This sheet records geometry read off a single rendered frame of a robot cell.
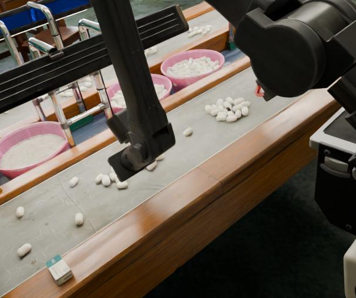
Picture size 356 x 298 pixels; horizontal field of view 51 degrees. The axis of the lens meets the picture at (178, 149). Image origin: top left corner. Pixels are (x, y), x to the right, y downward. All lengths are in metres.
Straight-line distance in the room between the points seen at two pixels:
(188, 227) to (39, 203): 0.42
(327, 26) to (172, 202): 0.62
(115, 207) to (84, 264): 0.19
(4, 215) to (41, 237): 0.16
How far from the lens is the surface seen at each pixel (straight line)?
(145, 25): 1.03
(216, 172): 0.97
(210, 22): 2.11
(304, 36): 0.37
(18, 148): 1.39
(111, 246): 0.86
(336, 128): 0.64
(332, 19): 0.41
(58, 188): 1.11
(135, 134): 0.72
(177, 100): 1.32
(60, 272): 0.84
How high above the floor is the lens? 1.40
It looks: 36 degrees down
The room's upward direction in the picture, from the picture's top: 11 degrees counter-clockwise
